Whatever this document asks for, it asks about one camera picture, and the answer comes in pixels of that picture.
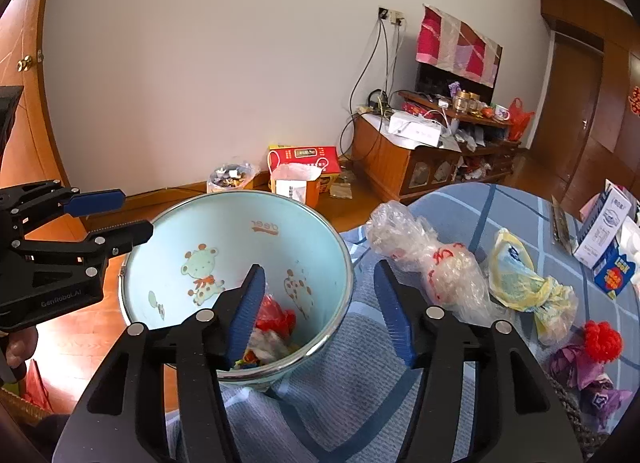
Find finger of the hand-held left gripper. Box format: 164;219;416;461
10;219;154;269
0;179;126;244

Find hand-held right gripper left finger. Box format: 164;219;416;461
59;264;267;463

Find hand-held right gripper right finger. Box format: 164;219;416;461
373;259;583;463

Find red plastic bag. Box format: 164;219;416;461
255;295;297;334

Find orange blue snack wrapper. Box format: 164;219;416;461
232;349;266;369

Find clear plastic bag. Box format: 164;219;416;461
366;202;501;326

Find light blue trash bin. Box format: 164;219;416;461
118;190;355;393

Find white yellow plastic bag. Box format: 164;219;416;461
487;229;579;346

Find purple wrapper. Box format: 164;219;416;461
549;345;633;431

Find red knitted flower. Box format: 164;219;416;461
582;320;626;369

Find black knitted cloth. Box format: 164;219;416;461
547;375;613;459

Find person's left hand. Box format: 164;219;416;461
5;328;40;374

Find red paper bag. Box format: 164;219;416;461
22;360;53;411

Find blue plaid tablecloth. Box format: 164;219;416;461
165;183;640;463

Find wooden door with hinge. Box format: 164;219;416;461
0;0;88;244

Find small full waste basket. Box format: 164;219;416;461
207;163;258;194

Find orange white paper bag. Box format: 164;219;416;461
270;164;322;208

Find wooden television cabinet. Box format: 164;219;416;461
350;90;523;204

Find red cardboard box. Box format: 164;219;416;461
267;144;342;194

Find white flat box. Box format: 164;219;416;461
388;111;443;147

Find dark snack packet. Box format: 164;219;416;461
550;194;576;256

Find blue milk carton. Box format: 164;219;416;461
593;218;640;301

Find white milk carton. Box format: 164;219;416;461
572;186;633;264

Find orange plastic bag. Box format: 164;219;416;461
507;98;535;141

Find black television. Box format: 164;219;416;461
416;62;497;98

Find brown wooden door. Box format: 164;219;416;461
530;35;606;184

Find pink patchwork cover cloth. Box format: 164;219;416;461
415;4;503;90

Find brown wooden wardrobe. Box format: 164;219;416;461
540;0;640;204

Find black cables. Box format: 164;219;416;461
340;18;401;161

